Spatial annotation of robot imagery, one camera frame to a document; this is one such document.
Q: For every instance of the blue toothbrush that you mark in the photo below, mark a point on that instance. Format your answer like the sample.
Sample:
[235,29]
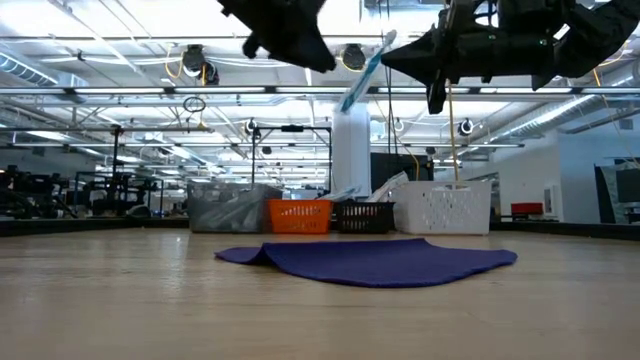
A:
[345,194]
[362,80]

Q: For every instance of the orange plastic basket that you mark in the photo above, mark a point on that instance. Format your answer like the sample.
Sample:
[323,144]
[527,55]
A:
[300,215]

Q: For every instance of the black cabinet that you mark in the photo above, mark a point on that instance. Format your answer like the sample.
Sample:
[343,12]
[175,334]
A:
[400,170]

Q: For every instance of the grey plastic bin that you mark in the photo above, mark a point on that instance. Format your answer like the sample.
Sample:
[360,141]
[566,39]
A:
[225,210]

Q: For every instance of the silver air duct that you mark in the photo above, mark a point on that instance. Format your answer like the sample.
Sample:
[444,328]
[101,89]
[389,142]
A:
[575,107]

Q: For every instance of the dark blue mat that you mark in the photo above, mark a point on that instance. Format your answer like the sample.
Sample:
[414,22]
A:
[375,262]

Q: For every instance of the white perforated basket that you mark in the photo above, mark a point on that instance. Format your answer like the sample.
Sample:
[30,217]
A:
[440,207]

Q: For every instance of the dark workstation machinery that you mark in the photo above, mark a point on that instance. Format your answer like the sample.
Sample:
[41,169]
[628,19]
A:
[30,195]

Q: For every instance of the grey air duct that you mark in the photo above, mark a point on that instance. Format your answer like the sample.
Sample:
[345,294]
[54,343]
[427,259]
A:
[30,72]

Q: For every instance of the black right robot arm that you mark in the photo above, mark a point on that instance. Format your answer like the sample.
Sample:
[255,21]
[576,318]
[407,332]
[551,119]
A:
[600,35]

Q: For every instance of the white building pillar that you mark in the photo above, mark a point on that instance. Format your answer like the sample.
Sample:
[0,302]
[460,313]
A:
[351,150]

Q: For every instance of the black workstation rig frame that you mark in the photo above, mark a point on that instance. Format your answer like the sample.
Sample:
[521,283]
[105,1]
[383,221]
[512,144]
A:
[116,150]
[292,128]

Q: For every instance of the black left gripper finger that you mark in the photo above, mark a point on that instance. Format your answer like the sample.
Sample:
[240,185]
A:
[310,57]
[315,42]

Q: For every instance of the red box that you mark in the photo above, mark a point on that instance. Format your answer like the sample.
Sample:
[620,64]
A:
[527,208]

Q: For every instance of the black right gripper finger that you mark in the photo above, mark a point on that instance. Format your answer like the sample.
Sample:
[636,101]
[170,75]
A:
[427,67]
[430,45]

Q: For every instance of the black plastic basket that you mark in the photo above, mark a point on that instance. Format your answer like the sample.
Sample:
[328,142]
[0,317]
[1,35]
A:
[365,217]

